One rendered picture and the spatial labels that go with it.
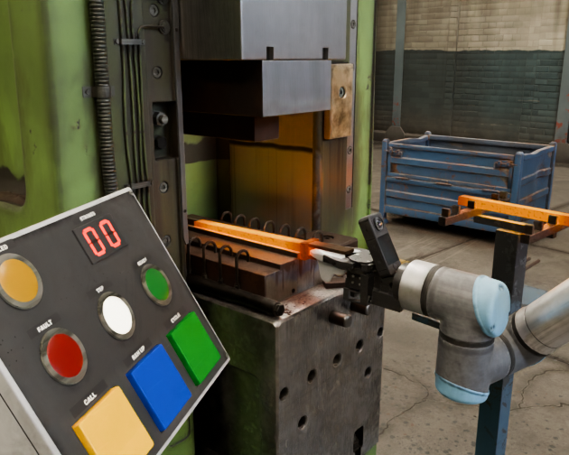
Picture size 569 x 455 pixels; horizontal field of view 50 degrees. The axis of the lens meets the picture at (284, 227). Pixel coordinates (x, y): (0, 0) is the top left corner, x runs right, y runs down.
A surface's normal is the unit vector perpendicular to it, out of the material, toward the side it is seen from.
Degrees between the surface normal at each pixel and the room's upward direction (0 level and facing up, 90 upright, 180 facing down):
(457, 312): 90
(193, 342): 60
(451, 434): 0
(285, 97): 90
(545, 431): 0
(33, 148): 89
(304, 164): 90
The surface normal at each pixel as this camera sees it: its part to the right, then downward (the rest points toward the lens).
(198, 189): 0.77, 0.17
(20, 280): 0.84, -0.41
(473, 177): -0.65, 0.19
